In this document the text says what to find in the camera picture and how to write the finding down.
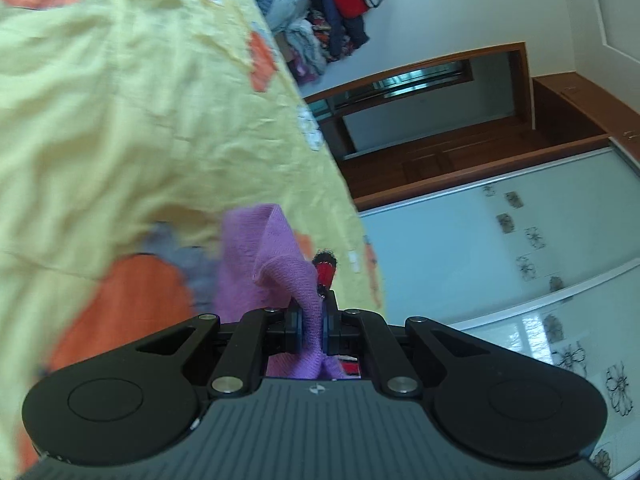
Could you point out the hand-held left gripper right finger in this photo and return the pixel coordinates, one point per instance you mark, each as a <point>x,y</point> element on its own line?
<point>327,331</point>

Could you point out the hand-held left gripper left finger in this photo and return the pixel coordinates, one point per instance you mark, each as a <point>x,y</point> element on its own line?
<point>296,330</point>

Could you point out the purple knit garment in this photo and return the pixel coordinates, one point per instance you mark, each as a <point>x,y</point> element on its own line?
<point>272,260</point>

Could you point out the pile of clothes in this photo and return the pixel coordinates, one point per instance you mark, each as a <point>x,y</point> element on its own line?
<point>330,15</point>

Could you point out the red and black cloth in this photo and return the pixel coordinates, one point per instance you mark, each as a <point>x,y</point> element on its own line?
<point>325,272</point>

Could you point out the floral glass wardrobe door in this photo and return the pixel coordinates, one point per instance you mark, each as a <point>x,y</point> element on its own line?
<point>450,260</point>

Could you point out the brown wooden door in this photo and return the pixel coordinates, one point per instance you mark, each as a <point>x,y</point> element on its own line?
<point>460,160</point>

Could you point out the yellow bed sheet orange print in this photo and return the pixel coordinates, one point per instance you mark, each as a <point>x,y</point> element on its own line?
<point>125,125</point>

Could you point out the brown wooden cabinet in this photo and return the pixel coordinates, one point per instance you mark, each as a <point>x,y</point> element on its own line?
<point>575,105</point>

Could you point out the white panel door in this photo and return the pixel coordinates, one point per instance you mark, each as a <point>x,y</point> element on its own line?
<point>617,15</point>

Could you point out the wooden door frame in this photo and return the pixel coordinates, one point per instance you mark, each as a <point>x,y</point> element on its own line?
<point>520,85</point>

